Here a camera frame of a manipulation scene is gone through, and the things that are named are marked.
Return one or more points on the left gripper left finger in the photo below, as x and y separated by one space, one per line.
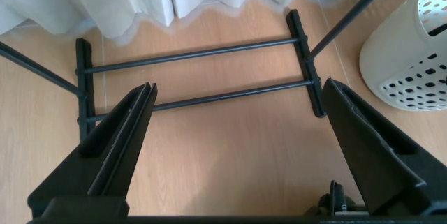
70 182

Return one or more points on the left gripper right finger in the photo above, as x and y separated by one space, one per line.
377 168

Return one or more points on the white laundry basket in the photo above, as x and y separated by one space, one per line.
391 49

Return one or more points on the black clothes rack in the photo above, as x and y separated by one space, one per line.
302 46

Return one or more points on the white curtain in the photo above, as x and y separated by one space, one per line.
104 0

